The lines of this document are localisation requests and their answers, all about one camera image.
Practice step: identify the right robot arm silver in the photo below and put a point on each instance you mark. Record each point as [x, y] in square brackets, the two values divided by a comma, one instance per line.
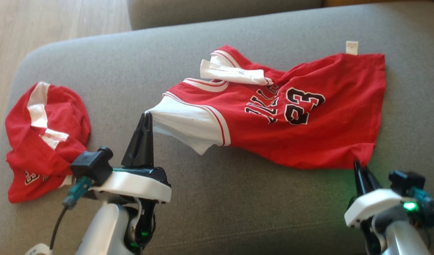
[405, 237]

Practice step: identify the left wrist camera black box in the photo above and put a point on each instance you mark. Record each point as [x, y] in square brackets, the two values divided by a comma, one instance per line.
[93, 164]

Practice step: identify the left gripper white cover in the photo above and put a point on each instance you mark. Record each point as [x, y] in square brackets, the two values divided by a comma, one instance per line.
[132, 184]

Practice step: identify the red basketball jersey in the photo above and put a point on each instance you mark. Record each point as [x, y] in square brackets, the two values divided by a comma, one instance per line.
[309, 141]

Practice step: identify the yellow sofa cushion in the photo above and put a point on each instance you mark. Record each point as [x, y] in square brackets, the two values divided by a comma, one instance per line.
[373, 2]

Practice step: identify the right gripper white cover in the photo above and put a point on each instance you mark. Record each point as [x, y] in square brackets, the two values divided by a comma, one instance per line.
[371, 203]

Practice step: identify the grey sofa back cushion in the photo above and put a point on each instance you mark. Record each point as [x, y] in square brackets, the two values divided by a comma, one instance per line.
[220, 12]

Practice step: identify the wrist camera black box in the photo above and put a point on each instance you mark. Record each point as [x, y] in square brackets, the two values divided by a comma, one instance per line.
[406, 180]
[93, 164]

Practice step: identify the large grey sofa seat cushion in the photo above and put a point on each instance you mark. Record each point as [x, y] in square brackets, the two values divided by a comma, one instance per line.
[238, 198]

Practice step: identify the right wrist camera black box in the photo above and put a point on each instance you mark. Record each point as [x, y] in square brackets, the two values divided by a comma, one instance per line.
[406, 180]

